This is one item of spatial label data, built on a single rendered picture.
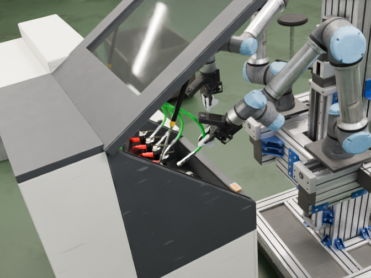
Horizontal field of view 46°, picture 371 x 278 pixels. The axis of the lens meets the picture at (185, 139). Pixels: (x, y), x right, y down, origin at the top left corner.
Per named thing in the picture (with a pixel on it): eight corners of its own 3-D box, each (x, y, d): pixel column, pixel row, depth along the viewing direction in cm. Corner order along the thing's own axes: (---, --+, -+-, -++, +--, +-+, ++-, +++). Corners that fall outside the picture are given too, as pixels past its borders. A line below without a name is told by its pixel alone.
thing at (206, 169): (252, 223, 200) (250, 197, 191) (244, 227, 199) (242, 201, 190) (186, 159, 247) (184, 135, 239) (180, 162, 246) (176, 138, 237)
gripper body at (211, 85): (223, 93, 202) (221, 69, 195) (207, 99, 199) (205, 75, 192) (214, 87, 208) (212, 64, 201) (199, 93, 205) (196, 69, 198)
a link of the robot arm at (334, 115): (349, 123, 198) (352, 96, 191) (360, 139, 187) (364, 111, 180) (323, 126, 199) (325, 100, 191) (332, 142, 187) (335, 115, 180)
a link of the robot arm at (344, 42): (362, 134, 187) (351, 13, 158) (376, 154, 175) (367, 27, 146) (334, 141, 189) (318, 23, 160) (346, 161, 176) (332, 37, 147)
